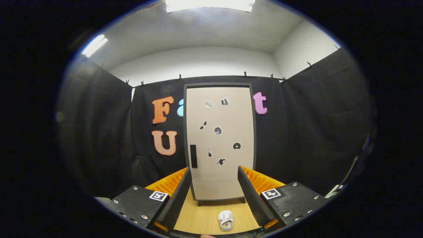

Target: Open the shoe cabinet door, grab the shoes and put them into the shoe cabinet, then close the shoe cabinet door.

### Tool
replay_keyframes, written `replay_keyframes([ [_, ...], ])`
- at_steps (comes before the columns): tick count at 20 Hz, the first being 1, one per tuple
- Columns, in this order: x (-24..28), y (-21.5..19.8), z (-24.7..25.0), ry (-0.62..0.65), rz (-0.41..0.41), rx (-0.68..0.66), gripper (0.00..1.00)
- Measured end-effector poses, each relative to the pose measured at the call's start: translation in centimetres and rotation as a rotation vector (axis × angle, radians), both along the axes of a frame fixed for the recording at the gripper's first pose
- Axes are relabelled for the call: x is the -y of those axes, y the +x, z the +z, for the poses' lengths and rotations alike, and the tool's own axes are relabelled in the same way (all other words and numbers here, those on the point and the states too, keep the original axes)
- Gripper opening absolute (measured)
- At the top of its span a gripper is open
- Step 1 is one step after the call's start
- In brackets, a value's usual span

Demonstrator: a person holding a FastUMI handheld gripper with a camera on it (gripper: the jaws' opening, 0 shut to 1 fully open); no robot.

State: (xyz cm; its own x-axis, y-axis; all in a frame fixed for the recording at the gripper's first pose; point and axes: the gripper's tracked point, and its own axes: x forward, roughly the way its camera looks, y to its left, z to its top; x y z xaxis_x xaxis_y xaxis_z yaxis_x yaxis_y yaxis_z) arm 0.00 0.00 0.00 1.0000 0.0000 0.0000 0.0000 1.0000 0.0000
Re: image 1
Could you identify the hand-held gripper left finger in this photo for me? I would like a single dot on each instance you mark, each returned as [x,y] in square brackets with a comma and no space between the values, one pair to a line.
[176,201]

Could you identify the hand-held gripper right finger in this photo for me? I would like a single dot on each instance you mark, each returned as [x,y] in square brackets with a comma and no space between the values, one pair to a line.
[252,201]

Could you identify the white canvas shoe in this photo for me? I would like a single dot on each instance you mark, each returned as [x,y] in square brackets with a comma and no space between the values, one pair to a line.
[226,219]

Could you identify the dark grey shoe cabinet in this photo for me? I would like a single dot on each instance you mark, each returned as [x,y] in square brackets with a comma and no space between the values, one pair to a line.
[185,132]

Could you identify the beige shoe cabinet door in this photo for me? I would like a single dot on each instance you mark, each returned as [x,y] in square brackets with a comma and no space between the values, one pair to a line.
[221,115]

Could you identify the white object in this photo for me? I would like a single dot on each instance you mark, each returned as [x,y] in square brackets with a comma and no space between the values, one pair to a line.
[334,191]

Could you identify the black backdrop cloth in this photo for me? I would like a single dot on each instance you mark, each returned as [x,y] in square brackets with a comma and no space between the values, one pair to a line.
[99,132]

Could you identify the ceiling light strip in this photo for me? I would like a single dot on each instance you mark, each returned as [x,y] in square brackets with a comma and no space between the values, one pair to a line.
[95,45]

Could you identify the rectangular ceiling light panel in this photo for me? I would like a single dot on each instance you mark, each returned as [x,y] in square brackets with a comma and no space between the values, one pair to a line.
[208,5]

